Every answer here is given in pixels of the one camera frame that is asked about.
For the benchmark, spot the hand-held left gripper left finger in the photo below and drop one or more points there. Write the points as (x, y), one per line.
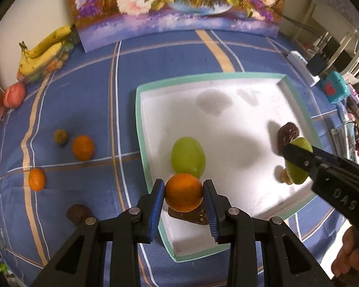
(157, 212)

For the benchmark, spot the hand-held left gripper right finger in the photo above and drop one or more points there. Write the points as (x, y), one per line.
(211, 215)

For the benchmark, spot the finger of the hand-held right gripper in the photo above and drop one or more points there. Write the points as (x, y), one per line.
(327, 155)
(300, 160)

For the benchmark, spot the green pear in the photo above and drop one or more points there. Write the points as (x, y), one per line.
(299, 175)

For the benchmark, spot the small brown longan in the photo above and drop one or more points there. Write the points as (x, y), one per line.
(286, 178)
(60, 137)

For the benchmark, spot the small orange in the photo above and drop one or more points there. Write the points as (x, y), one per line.
(83, 147)
(184, 191)
(37, 179)

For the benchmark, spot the green apple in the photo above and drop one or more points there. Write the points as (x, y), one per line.
(188, 157)

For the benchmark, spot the white tray with teal rim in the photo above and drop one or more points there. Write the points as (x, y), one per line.
(242, 119)

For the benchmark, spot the person's right hand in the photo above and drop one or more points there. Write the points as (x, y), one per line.
(347, 254)

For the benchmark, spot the teal plastic box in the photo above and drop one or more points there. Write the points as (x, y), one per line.
(335, 87)

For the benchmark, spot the black charger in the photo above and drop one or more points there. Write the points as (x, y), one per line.
(316, 64)

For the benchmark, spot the white power strip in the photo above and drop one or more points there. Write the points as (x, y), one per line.
(299, 62)

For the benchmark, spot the blue plaid tablecloth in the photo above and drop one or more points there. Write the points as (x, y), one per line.
(92, 110)

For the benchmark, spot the glass fruit bowl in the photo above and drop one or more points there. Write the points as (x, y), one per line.
(58, 62)

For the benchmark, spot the red peach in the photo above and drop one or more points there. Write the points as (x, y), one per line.
(15, 95)

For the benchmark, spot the yellow banana bunch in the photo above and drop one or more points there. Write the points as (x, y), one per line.
(45, 52)

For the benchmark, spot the flower painting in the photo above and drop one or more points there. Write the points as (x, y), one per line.
(167, 6)

